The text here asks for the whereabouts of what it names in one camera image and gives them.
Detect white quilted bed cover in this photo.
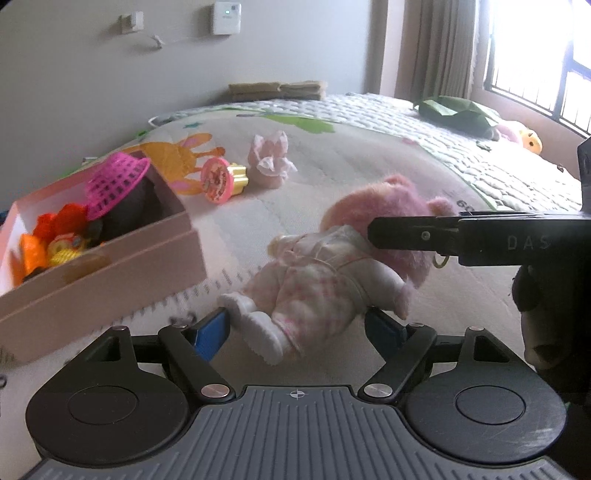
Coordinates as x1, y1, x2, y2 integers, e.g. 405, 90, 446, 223
148, 93, 583, 214

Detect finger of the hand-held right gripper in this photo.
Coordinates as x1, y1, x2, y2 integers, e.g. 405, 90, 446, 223
368, 216, 462, 254

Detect small yellow toy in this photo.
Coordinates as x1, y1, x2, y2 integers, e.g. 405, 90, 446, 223
48, 233, 89, 267

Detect pink furry plush doll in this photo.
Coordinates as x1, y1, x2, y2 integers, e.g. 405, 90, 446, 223
217, 174, 462, 365

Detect green plush toy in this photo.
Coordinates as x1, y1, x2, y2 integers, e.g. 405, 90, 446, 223
413, 96, 502, 139

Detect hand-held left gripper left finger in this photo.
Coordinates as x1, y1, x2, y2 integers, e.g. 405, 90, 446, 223
92, 307, 234, 401

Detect person's right hand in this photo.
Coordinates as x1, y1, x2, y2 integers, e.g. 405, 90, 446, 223
511, 267, 571, 370

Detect barred window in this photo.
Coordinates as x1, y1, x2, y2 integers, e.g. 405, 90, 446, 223
482, 0, 591, 136

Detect pink and yellow round toy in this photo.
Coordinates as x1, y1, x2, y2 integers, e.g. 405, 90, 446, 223
200, 157, 250, 205

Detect white wall socket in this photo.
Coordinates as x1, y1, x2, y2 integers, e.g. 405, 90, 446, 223
119, 11, 144, 34

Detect folded beige towels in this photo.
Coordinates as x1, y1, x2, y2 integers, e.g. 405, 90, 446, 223
228, 80, 328, 103

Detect white wall thermostat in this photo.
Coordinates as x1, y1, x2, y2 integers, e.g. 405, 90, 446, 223
212, 2, 242, 35

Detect orange toy cup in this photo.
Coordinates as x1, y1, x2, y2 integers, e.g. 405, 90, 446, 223
19, 233, 49, 280

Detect pink plastic basket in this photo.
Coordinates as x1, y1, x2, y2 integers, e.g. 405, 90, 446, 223
85, 152, 151, 220

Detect pink cardboard box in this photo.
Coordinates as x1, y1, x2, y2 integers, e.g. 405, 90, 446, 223
0, 159, 207, 365

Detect beige curtain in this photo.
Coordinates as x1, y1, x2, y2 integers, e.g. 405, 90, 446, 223
369, 0, 496, 100

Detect black plush toy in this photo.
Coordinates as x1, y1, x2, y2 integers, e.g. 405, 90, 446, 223
34, 178, 163, 243

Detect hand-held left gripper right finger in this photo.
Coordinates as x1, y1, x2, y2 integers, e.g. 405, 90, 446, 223
359, 307, 511, 402

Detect pink plush with yellow face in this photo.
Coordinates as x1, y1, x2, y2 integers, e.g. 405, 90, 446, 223
493, 119, 544, 155

